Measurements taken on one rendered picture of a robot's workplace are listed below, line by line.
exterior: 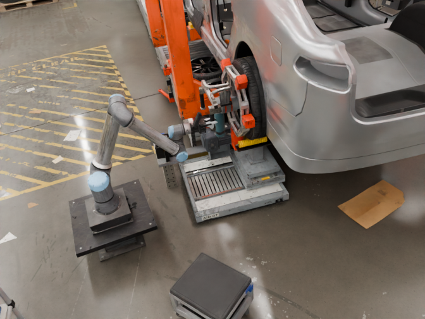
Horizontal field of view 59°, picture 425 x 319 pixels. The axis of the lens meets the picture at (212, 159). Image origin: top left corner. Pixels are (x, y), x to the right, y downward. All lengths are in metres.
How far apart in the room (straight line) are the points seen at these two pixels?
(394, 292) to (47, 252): 2.64
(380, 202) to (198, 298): 1.82
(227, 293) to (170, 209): 1.24
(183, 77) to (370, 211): 1.94
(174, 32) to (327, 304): 2.32
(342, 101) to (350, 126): 0.17
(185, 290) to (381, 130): 1.49
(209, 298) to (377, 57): 2.29
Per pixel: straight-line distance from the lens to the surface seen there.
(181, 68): 3.34
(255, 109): 2.82
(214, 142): 3.52
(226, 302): 2.39
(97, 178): 2.87
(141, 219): 2.97
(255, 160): 3.44
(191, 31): 5.32
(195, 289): 2.46
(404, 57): 3.54
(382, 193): 3.61
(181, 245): 3.12
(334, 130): 2.22
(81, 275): 3.19
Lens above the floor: 2.38
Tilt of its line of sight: 38 degrees down
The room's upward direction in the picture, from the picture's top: 7 degrees counter-clockwise
